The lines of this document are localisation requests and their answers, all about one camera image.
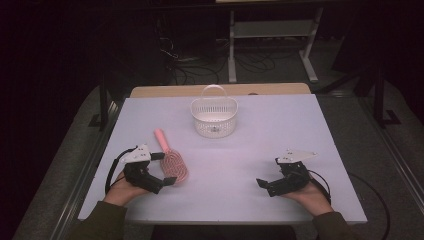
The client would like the white foam board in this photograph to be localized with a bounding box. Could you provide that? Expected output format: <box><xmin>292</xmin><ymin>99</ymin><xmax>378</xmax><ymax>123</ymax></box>
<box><xmin>77</xmin><ymin>93</ymin><xmax>368</xmax><ymax>225</ymax></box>

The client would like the person's right hand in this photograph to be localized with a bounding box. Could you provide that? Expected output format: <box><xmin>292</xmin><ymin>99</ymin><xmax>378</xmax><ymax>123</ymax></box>
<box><xmin>281</xmin><ymin>180</ymin><xmax>335</xmax><ymax>217</ymax></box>

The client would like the aluminium rail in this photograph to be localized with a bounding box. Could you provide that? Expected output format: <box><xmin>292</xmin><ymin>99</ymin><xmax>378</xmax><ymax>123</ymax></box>
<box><xmin>49</xmin><ymin>99</ymin><xmax>126</xmax><ymax>240</ymax></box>
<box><xmin>358</xmin><ymin>96</ymin><xmax>424</xmax><ymax>204</ymax></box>

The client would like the long black floor cable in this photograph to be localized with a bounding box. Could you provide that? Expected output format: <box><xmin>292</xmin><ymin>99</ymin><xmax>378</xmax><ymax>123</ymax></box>
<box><xmin>347</xmin><ymin>172</ymin><xmax>391</xmax><ymax>240</ymax></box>

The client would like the wooden table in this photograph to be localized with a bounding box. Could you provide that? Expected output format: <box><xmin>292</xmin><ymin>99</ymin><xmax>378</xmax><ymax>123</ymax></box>
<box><xmin>129</xmin><ymin>82</ymin><xmax>312</xmax><ymax>99</ymax></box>

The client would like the white perforated plastic basket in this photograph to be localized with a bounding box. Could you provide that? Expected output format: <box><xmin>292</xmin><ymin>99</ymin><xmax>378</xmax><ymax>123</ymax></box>
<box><xmin>189</xmin><ymin>84</ymin><xmax>239</xmax><ymax>139</ymax></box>

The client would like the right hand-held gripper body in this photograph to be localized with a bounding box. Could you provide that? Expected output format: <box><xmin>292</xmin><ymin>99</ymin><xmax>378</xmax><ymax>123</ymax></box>
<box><xmin>265</xmin><ymin>148</ymin><xmax>319</xmax><ymax>198</ymax></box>

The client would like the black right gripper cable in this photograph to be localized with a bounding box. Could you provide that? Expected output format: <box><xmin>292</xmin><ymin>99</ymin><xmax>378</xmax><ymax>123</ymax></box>
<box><xmin>307</xmin><ymin>169</ymin><xmax>333</xmax><ymax>205</ymax></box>

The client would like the tangle of black floor cables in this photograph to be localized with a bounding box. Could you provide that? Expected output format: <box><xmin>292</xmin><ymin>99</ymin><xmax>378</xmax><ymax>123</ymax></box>
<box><xmin>156</xmin><ymin>33</ymin><xmax>294</xmax><ymax>86</ymax></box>

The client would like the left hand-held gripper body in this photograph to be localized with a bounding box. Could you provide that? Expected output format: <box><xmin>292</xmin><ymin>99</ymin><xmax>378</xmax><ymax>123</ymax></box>
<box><xmin>120</xmin><ymin>143</ymin><xmax>165</xmax><ymax>195</ymax></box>

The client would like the black metal stand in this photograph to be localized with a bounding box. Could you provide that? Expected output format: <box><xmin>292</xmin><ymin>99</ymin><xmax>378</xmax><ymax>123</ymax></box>
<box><xmin>353</xmin><ymin>63</ymin><xmax>402</xmax><ymax>130</ymax></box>
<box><xmin>88</xmin><ymin>74</ymin><xmax>113</xmax><ymax>132</ymax></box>

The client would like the pink hairbrush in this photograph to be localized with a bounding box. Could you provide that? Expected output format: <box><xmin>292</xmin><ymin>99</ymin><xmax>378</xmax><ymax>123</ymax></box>
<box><xmin>153</xmin><ymin>128</ymin><xmax>190</xmax><ymax>184</ymax></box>

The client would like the person's left hand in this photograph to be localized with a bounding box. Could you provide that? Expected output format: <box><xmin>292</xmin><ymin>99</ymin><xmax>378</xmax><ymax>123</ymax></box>
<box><xmin>103</xmin><ymin>171</ymin><xmax>151</xmax><ymax>208</ymax></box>

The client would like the white metal stand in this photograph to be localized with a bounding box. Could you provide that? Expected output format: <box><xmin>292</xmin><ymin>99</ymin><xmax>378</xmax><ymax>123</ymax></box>
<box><xmin>227</xmin><ymin>6</ymin><xmax>325</xmax><ymax>84</ymax></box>

